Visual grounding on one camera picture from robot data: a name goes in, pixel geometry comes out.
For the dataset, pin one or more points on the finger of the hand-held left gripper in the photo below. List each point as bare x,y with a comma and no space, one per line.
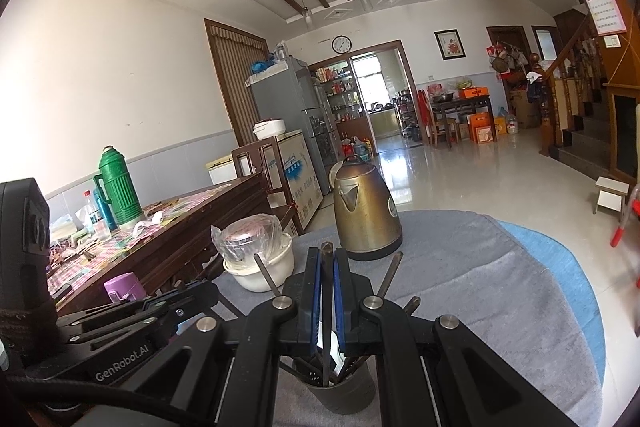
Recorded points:
200,294
115,324

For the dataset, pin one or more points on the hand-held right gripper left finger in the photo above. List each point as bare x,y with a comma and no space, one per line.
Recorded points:
316,302

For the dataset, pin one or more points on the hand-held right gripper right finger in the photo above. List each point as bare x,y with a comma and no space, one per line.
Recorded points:
338,302

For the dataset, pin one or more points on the dark grey utensil cup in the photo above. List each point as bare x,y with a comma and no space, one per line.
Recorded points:
350,394

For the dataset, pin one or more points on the purple insulated cup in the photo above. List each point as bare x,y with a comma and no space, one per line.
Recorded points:
122,288

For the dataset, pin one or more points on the dark wooden table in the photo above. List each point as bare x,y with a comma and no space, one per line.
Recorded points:
170,257

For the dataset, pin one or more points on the white bowl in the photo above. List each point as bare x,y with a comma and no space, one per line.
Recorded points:
260,277

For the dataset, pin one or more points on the clear bottle with red cap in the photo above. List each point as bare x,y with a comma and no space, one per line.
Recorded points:
90,214

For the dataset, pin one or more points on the checked plastic tablecloth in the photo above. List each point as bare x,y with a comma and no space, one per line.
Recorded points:
175,209

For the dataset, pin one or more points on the brass-coloured electric kettle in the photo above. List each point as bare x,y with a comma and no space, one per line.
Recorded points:
367,217

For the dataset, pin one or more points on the teal flask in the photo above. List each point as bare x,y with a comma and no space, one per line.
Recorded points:
106,212

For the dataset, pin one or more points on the green thermos flask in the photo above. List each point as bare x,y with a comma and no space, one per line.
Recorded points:
117,187

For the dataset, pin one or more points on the white freezer with blue print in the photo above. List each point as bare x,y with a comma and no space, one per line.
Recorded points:
300,182

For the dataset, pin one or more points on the small white chest freezer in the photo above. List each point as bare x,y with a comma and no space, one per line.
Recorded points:
222,172

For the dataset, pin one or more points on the wooden chair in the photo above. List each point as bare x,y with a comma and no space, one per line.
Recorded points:
270,177

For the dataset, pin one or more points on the grey towel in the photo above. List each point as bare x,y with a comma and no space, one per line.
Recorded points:
475,297

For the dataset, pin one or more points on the group of oil bottles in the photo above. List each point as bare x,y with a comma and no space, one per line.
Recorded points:
357,149

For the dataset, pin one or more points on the white rice cooker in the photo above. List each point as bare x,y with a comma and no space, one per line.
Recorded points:
269,129

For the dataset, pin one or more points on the shelf with bottles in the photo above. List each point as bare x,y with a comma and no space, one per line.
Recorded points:
342,102

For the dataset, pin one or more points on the red chair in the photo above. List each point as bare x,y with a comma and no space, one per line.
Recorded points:
424,117

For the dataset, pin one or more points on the grey refrigerator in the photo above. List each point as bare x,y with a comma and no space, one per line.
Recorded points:
285,97

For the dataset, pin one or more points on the striped brown door curtain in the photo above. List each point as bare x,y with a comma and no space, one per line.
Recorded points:
235,77

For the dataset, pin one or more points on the orange cardboard box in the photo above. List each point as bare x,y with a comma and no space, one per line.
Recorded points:
482,129

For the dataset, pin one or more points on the wooden side table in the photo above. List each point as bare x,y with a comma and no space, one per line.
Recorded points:
460,112

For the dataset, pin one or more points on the clear water jug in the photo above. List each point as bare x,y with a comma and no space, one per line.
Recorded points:
512,125

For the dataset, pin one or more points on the flat orange box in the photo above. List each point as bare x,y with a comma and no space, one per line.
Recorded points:
474,93

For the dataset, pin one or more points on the brown cardboard box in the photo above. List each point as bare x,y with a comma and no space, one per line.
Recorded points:
525,109

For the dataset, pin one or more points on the white step stool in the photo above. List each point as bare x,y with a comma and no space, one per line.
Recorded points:
611,192

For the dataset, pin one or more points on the wooden staircase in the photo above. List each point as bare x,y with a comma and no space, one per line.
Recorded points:
580,127

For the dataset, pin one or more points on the wooden door frame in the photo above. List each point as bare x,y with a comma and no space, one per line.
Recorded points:
406,72

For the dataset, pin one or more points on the round wall clock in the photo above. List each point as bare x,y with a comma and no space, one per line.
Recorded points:
341,44

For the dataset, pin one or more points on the framed wall picture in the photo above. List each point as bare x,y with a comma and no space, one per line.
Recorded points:
450,44

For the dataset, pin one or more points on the white light switch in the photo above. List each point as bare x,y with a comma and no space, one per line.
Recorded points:
613,40

